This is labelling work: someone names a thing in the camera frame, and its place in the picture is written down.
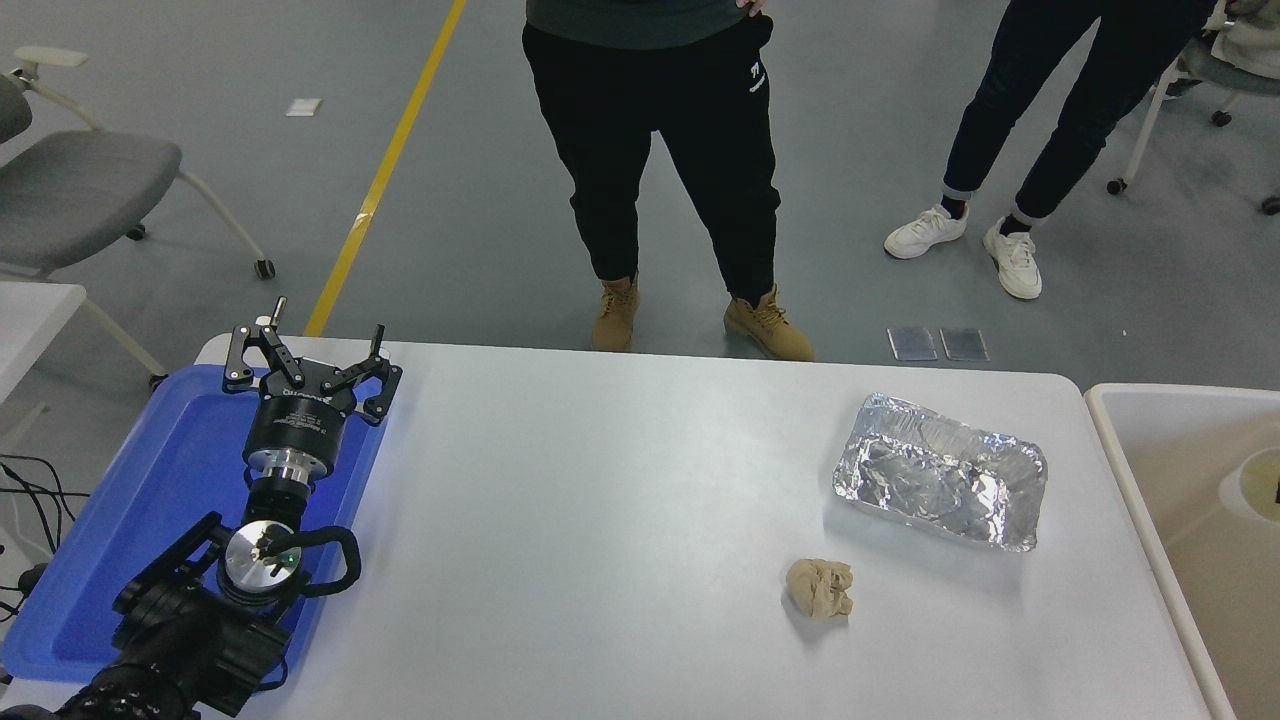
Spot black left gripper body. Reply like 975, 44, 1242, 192
244, 359, 358, 467

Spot white paper cup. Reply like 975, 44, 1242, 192
1220, 447, 1280, 527

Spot blue plastic tray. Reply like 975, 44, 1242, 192
0, 364, 389, 685

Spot small white side table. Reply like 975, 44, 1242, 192
0, 283, 87, 401

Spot grey office chair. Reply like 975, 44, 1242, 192
0, 45, 277, 393

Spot person in tan boots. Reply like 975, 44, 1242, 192
522, 0, 816, 362

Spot crumpled tan paper ball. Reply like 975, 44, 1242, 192
785, 558, 854, 620

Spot silver foil tray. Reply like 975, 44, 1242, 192
832, 392, 1049, 553

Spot person in white shoes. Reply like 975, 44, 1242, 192
884, 0, 1216, 301

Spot large pale bin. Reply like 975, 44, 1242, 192
1085, 383, 1280, 720

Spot cream fabric bundle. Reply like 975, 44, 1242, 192
1212, 0, 1280, 81

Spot black cables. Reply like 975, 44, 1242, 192
0, 455, 76, 621

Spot white frame chair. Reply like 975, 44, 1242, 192
1107, 0, 1280, 216

